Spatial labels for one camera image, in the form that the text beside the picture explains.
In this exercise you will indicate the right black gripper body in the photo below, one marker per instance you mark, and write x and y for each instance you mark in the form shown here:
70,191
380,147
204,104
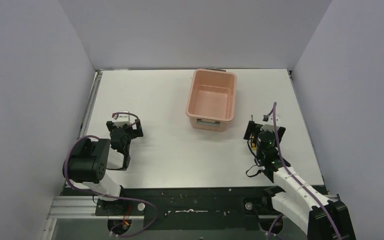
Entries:
252,129

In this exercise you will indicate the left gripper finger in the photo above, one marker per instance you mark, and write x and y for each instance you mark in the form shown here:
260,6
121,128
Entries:
110,125
137,131

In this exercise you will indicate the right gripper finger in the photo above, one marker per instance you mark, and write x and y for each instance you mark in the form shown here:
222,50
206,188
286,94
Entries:
280,131
250,130

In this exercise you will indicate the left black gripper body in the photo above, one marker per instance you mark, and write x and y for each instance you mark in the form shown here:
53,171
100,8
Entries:
123,131

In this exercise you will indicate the black yellow screwdriver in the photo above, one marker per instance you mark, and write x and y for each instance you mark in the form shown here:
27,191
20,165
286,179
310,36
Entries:
252,136

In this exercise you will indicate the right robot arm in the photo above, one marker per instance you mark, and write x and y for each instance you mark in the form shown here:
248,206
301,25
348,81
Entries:
317,215

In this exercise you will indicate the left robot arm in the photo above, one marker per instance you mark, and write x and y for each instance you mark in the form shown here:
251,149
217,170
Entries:
90,158

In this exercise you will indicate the pink plastic bin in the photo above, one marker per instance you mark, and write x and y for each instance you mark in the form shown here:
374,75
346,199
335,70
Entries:
212,98

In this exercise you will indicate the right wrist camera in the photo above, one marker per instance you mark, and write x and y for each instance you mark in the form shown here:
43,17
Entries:
271,123

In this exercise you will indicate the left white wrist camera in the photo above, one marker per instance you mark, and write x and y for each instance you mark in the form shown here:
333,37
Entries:
122,118

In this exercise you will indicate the left side aluminium rail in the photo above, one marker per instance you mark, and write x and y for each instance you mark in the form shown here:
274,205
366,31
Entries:
90,104

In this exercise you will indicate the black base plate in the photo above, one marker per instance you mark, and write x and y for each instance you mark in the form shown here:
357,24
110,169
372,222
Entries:
216,208

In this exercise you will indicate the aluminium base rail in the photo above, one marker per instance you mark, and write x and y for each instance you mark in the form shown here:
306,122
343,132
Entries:
83,208

